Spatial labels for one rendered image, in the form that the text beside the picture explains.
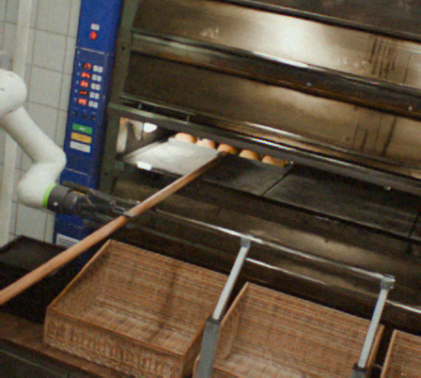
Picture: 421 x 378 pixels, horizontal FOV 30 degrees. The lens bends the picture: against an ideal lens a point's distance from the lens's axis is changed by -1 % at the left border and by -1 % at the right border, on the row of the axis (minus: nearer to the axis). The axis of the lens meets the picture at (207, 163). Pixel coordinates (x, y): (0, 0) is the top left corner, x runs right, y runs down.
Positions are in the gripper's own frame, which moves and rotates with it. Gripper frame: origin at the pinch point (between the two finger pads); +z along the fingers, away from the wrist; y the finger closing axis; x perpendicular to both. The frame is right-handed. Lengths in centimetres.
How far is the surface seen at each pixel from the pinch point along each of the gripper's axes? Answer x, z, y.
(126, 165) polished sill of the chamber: -58, -27, 2
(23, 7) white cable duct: -58, -82, -51
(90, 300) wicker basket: -43, -28, 57
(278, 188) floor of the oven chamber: -78, 31, 1
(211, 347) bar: 3, 38, 33
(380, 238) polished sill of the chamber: -56, 77, 3
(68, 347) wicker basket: -8, -19, 59
